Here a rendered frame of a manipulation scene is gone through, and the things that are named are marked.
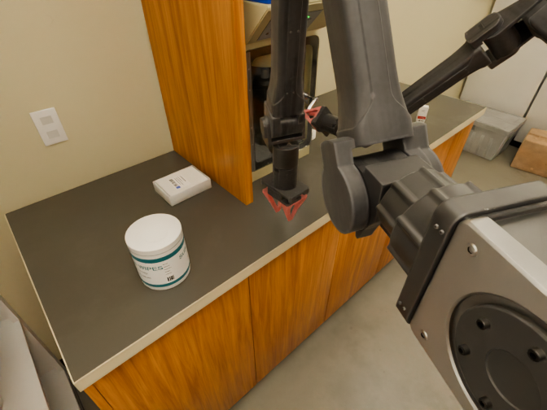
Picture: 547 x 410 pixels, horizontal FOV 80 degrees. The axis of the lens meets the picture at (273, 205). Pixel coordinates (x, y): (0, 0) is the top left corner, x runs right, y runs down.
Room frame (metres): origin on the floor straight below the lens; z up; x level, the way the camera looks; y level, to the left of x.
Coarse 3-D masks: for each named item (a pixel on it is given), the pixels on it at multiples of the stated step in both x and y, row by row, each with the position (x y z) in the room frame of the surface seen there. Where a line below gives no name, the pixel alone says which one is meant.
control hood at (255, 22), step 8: (312, 0) 0.98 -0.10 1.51; (320, 0) 1.00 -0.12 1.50; (248, 8) 0.93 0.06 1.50; (256, 8) 0.90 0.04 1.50; (264, 8) 0.88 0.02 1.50; (312, 8) 1.00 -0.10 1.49; (320, 8) 1.03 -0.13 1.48; (248, 16) 0.93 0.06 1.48; (256, 16) 0.91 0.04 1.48; (264, 16) 0.89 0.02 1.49; (320, 16) 1.07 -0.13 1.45; (248, 24) 0.93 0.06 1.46; (256, 24) 0.91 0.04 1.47; (264, 24) 0.92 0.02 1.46; (312, 24) 1.08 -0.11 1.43; (320, 24) 1.12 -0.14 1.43; (248, 32) 0.93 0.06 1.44; (256, 32) 0.92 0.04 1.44; (248, 40) 0.94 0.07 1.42; (256, 40) 0.96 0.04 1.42; (264, 40) 0.98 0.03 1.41
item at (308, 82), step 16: (256, 48) 0.99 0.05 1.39; (256, 64) 0.98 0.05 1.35; (304, 64) 1.12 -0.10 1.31; (256, 80) 0.98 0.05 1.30; (304, 80) 1.12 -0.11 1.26; (256, 96) 0.98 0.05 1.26; (256, 112) 0.98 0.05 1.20; (256, 128) 0.98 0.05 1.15; (256, 144) 0.98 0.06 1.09; (304, 144) 1.14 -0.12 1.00; (256, 160) 0.98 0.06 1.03; (272, 160) 1.02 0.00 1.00
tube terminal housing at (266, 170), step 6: (312, 30) 1.15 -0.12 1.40; (306, 36) 1.14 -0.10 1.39; (258, 42) 1.01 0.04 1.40; (264, 42) 1.02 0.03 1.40; (270, 42) 1.04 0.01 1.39; (246, 48) 0.98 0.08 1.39; (252, 48) 0.99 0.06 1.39; (300, 150) 1.14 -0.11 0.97; (306, 150) 1.16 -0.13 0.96; (300, 156) 1.14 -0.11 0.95; (264, 168) 1.01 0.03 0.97; (270, 168) 1.03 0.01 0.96; (252, 174) 0.98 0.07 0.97; (258, 174) 0.99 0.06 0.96; (264, 174) 1.01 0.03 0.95; (252, 180) 0.98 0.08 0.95
